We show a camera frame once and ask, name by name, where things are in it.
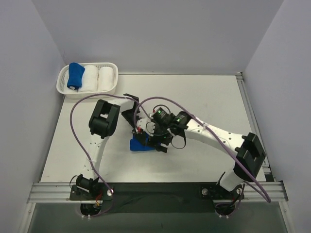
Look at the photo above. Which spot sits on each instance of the aluminium rail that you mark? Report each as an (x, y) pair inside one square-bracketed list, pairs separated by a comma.
[(60, 192), (253, 123)]

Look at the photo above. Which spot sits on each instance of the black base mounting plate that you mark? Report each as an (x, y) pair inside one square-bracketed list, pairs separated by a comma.
[(157, 198)]

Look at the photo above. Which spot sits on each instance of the rolled white towel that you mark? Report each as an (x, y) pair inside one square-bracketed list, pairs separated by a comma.
[(89, 79), (105, 79)]

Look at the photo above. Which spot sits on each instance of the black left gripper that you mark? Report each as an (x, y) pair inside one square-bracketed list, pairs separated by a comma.
[(129, 116)]

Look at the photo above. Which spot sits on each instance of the middle rolled white towel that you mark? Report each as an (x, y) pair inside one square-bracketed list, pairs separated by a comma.
[(89, 79)]

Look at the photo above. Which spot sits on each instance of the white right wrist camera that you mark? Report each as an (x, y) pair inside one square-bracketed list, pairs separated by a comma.
[(147, 126)]

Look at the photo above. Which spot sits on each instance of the aluminium right side rail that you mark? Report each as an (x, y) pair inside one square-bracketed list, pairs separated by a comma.
[(253, 123)]

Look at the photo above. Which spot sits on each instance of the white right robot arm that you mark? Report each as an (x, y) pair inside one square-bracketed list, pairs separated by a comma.
[(246, 150)]

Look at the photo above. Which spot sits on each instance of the white plastic mesh basket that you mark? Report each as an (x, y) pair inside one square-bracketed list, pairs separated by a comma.
[(63, 76)]

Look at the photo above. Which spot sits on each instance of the aluminium front rail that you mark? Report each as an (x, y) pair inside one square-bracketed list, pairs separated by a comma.
[(60, 192)]

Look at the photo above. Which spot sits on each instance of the blue towel pile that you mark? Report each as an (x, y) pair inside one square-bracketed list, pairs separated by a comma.
[(139, 143)]

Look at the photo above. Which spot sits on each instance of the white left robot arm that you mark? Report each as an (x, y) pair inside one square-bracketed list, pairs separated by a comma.
[(102, 125)]

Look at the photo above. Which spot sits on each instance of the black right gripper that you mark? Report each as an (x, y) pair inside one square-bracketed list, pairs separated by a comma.
[(154, 143)]

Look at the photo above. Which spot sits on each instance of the right rolled white towel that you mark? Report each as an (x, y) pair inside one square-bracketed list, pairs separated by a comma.
[(105, 79)]

